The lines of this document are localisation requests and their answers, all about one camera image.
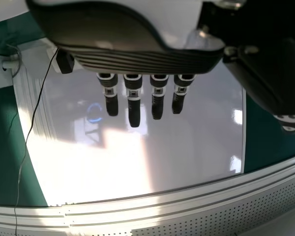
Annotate perforated cable duct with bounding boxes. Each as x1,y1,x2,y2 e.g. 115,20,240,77
0,157,295,236

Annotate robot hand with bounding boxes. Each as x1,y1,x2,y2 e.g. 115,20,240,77
26,0,295,135

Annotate ribbed white cable duct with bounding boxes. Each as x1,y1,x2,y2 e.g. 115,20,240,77
13,41,59,141

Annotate thin black cable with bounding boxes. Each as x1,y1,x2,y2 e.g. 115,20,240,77
13,48,59,236

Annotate black plug adapter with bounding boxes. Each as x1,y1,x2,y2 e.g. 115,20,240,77
55,48,76,74

